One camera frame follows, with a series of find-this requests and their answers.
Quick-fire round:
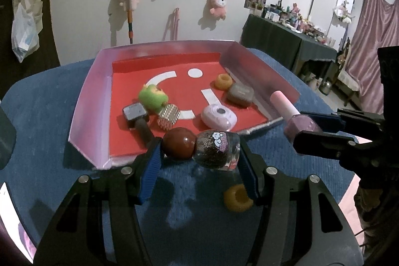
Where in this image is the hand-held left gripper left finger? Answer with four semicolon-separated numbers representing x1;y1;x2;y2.
33;138;163;266

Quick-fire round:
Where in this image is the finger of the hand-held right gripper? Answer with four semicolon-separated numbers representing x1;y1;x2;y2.
300;111;385;135
292;131;376;161

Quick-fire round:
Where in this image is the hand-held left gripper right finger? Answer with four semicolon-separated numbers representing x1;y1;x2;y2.
238;141;365;266

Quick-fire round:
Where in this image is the orange ring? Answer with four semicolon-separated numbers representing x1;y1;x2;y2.
214;74;233;89
224;184;254;212

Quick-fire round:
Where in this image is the glitter bottle with red cap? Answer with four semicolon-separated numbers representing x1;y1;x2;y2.
162;127;241;171

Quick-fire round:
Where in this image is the pink nail polish bottle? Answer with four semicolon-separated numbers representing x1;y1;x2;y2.
270;91;321;142

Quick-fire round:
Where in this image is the gold studded cylinder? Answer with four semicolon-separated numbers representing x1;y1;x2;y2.
156;104;181;131

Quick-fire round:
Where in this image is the black square bottle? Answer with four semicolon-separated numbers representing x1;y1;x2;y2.
122;103;155;145

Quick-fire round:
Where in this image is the pink oval case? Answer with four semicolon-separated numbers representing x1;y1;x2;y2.
200;104;237;130

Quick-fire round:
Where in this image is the brown oval case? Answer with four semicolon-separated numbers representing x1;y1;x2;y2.
226;83;254;106

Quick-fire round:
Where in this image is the pink and red cardboard tray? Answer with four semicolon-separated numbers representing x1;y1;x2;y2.
68;40;300;170

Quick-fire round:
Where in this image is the metal pot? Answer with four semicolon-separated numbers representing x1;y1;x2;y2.
319;79;333;95

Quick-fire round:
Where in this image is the pink curtain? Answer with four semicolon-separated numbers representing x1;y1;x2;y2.
337;0;399;114

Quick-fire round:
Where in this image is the green frog toy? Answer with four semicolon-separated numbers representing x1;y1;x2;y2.
139;84;169;114

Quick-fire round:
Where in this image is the table with dark cloth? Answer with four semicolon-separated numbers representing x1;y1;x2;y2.
240;13;339;80

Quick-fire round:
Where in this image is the row of cosmetic bottles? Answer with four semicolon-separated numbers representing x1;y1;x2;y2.
249;0;337;45

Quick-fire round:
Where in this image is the white cabinet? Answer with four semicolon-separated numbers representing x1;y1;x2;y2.
308;0;356;36

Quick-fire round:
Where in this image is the orange and white stick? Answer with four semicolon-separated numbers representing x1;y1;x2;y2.
127;0;135;44

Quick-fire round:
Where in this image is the pink bear plush toy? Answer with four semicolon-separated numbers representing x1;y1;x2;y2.
209;0;228;20

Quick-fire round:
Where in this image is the white plastic bag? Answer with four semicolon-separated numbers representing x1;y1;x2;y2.
12;1;42;63

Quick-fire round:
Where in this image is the small pink wall hanger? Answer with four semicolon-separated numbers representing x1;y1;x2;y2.
164;7;181;40

